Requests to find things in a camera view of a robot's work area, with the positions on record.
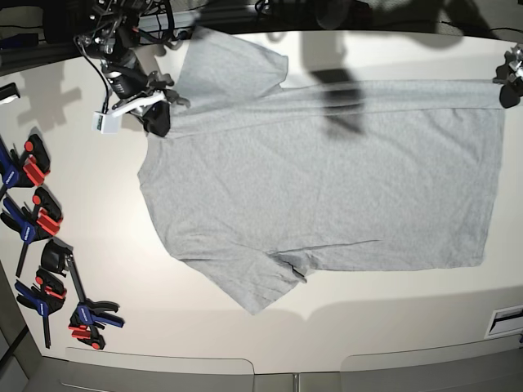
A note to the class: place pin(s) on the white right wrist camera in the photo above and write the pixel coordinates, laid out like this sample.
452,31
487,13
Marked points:
106,124

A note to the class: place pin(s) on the top blue red bar clamp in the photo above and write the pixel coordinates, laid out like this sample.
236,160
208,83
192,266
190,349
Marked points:
26,170

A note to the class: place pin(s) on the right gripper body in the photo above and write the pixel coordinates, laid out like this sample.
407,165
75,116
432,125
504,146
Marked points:
157,88

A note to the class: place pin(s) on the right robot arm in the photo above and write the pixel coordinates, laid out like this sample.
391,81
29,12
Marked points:
108,31

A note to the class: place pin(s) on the grey T-shirt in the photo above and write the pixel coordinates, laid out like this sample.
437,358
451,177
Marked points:
256,185

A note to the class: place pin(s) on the white label sticker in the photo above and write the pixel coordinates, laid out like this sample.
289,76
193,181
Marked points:
505,322

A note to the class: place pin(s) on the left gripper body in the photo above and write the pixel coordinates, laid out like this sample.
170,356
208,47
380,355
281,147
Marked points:
510,71

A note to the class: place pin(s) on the long blue red bar clamp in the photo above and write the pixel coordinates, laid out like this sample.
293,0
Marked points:
89,316

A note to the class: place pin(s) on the black clamp at edge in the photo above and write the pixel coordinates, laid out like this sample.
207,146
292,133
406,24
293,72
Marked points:
9,93

